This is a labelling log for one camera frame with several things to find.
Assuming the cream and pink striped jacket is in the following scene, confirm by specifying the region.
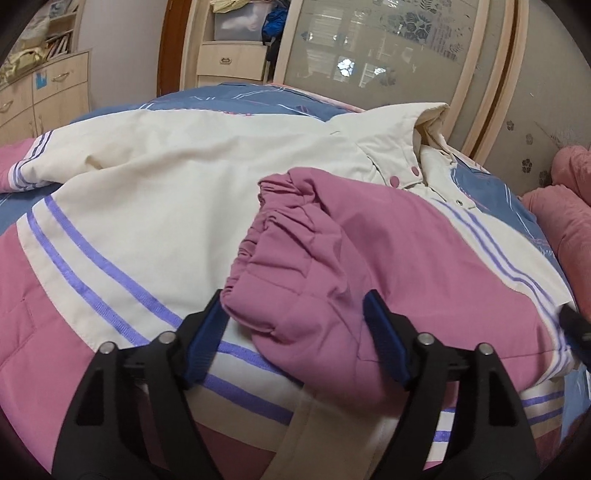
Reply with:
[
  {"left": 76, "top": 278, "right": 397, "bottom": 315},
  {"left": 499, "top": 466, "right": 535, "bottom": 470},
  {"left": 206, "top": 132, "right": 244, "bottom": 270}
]
[{"left": 0, "top": 102, "right": 579, "bottom": 480}]

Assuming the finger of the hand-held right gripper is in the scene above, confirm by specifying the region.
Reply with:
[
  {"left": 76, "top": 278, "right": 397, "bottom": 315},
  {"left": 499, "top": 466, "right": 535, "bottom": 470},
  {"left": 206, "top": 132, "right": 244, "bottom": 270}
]
[{"left": 558, "top": 305, "right": 591, "bottom": 370}]

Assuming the yellow fabric bag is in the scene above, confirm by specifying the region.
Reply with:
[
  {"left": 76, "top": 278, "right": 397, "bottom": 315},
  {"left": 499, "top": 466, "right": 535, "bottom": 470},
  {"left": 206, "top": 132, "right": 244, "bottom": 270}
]
[{"left": 0, "top": 45, "right": 48, "bottom": 88}]

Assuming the blue patterned bed cover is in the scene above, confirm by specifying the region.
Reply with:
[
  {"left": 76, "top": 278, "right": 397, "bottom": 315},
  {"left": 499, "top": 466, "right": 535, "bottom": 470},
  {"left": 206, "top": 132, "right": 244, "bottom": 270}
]
[{"left": 0, "top": 83, "right": 591, "bottom": 430}]

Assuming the beige wardrobe with glass doors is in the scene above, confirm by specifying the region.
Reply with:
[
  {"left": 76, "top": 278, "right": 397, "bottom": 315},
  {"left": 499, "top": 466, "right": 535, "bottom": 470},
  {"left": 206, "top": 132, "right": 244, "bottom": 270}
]
[{"left": 182, "top": 0, "right": 529, "bottom": 162}]

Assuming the beige wardrobe drawer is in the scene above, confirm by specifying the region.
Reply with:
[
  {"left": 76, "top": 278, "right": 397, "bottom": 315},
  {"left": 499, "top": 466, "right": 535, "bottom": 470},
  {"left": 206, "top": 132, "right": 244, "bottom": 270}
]
[{"left": 196, "top": 41, "right": 269, "bottom": 85}]

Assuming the yellow cloth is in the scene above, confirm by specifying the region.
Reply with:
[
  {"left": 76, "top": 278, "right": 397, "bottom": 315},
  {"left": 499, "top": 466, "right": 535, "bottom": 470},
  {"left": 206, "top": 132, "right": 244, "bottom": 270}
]
[{"left": 210, "top": 0, "right": 252, "bottom": 14}]

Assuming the pink fuzzy pillow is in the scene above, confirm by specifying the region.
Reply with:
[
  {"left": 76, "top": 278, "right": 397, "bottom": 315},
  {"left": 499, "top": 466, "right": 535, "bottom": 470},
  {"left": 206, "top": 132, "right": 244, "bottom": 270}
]
[
  {"left": 551, "top": 145, "right": 591, "bottom": 206},
  {"left": 518, "top": 185, "right": 591, "bottom": 298}
]

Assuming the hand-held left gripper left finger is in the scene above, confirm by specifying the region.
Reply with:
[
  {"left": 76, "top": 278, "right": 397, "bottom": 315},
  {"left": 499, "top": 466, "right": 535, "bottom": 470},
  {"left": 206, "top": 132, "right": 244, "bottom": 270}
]
[{"left": 51, "top": 289, "right": 229, "bottom": 480}]

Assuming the row of books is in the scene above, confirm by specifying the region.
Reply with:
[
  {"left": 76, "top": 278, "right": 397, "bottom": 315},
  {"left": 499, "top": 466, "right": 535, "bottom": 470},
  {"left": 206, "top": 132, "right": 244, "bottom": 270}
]
[{"left": 45, "top": 31, "right": 74, "bottom": 62}]

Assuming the translucent storage box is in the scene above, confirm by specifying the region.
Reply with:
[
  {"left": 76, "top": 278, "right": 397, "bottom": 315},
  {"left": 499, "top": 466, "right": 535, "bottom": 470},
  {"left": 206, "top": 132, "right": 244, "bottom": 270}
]
[{"left": 213, "top": 10, "right": 269, "bottom": 43}]

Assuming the light wooden cabinet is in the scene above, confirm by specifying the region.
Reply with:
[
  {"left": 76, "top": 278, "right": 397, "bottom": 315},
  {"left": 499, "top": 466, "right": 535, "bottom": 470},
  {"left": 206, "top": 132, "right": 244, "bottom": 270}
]
[{"left": 0, "top": 50, "right": 91, "bottom": 145}]

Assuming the blue cloth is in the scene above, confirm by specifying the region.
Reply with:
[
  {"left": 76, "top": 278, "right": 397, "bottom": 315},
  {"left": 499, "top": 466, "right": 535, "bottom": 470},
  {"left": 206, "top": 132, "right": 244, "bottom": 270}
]
[{"left": 261, "top": 6, "right": 291, "bottom": 43}]

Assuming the brown door frame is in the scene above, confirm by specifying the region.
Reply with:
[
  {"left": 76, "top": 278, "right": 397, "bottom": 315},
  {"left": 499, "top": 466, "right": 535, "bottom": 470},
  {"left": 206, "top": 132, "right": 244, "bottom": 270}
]
[{"left": 156, "top": 0, "right": 194, "bottom": 99}]

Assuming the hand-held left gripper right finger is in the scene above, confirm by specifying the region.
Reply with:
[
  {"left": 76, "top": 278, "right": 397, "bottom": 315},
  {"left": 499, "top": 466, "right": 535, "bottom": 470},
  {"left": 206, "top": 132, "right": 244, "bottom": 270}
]
[{"left": 362, "top": 290, "right": 541, "bottom": 480}]

